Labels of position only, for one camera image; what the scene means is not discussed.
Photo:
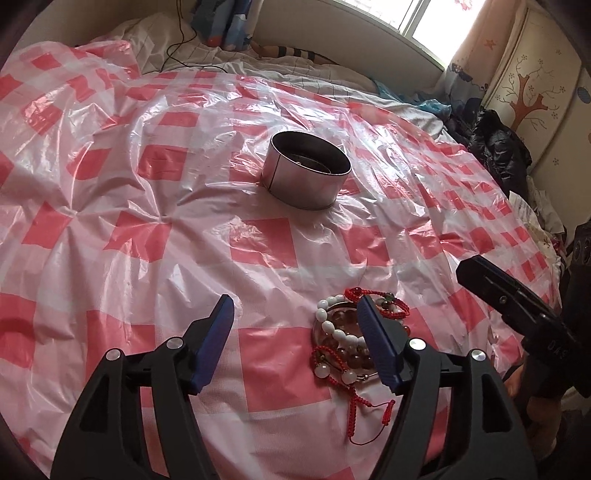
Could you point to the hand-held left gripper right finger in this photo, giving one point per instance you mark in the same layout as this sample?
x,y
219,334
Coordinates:
x,y
378,342

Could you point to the pink star print curtain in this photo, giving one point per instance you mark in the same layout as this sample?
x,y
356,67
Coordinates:
x,y
480,50

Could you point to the person's right hand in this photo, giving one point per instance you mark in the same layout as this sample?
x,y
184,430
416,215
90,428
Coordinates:
x,y
538,417

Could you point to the black jacket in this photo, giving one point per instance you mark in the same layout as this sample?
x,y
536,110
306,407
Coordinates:
x,y
498,143

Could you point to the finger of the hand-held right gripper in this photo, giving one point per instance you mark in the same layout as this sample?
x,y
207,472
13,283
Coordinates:
x,y
498,295

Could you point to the blue plastic bag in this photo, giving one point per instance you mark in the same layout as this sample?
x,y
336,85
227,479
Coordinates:
x,y
415,101

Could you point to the pile of white clothes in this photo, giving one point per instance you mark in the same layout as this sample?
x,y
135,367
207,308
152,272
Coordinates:
x,y
540,217

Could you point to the wardrobe with tree print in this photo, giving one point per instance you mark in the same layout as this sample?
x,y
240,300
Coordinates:
x,y
545,92

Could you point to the window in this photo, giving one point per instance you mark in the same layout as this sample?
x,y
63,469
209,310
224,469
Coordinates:
x,y
434,23

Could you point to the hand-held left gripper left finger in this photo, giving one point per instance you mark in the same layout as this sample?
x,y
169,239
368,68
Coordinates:
x,y
213,342

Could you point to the pink checkered plastic sheet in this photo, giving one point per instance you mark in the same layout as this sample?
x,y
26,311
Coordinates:
x,y
138,230

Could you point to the striped pillow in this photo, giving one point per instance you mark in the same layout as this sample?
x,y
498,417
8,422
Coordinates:
x,y
295,53

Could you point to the round metal tin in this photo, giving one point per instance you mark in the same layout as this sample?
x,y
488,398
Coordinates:
x,y
300,184

